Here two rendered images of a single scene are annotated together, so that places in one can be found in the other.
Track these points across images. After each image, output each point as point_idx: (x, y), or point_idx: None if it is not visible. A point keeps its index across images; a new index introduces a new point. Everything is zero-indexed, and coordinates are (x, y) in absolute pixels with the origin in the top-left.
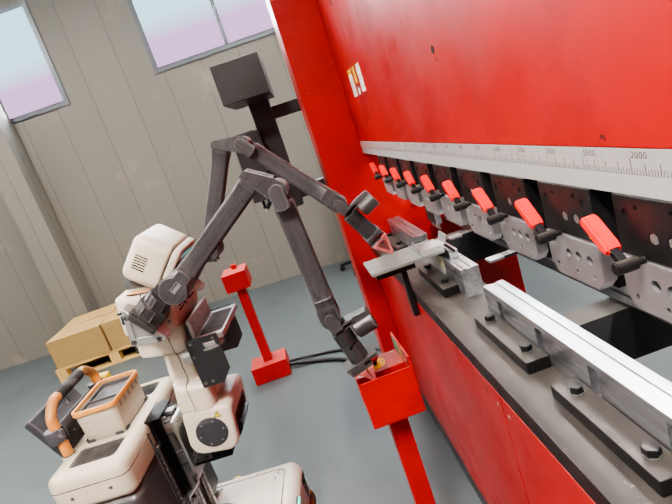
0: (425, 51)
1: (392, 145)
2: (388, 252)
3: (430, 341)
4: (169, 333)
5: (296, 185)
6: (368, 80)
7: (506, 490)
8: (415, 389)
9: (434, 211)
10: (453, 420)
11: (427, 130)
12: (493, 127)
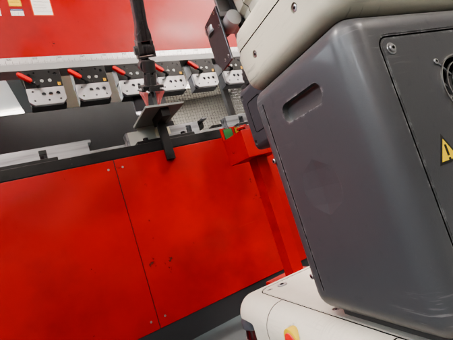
0: (203, 13)
1: (104, 55)
2: (160, 103)
3: (189, 175)
4: None
5: (144, 9)
6: (72, 9)
7: (284, 202)
8: None
9: (179, 87)
10: (207, 247)
11: (189, 43)
12: None
